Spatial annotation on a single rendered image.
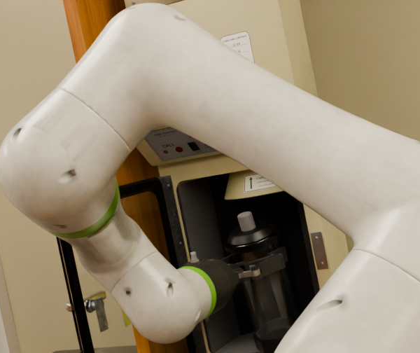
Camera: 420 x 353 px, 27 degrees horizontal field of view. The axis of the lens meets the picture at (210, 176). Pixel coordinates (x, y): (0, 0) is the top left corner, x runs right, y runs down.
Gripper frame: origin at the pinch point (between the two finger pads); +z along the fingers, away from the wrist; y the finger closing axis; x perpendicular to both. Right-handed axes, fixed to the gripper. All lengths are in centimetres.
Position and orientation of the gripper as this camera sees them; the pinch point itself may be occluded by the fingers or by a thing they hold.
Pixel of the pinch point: (256, 259)
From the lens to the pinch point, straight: 167.0
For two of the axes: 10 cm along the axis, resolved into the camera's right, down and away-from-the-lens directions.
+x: 2.0, 9.8, 0.4
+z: 4.5, -1.3, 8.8
